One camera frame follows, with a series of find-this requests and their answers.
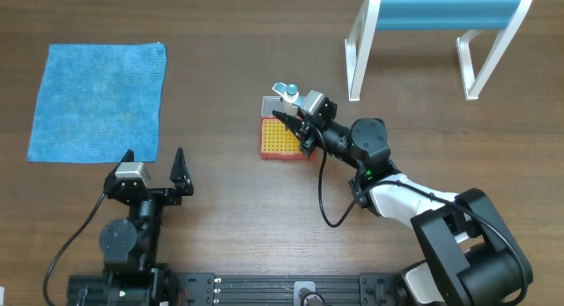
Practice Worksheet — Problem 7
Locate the black cable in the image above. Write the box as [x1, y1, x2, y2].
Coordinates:
[315, 126, 530, 305]
[42, 191, 108, 306]

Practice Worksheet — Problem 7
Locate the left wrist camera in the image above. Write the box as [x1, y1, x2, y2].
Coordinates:
[114, 161, 152, 184]

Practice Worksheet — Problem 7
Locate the white and blue stand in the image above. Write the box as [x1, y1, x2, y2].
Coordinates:
[345, 0, 534, 102]

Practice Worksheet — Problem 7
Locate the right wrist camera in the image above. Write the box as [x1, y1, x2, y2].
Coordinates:
[301, 90, 328, 117]

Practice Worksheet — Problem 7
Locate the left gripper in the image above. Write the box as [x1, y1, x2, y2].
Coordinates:
[104, 146, 194, 205]

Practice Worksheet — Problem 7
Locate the red and yellow tip box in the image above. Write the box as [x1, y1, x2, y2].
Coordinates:
[259, 95, 317, 162]

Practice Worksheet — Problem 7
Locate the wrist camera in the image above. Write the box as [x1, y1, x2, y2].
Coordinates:
[114, 161, 152, 184]
[301, 90, 328, 117]

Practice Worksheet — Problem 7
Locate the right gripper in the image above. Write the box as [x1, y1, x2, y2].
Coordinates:
[271, 97, 338, 153]

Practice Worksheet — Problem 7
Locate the mounting rail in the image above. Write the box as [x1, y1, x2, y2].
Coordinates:
[66, 272, 409, 306]

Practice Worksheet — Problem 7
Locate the white pipette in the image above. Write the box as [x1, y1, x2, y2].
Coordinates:
[271, 81, 306, 118]

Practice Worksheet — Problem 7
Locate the blue cloth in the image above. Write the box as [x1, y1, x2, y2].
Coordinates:
[26, 42, 168, 164]

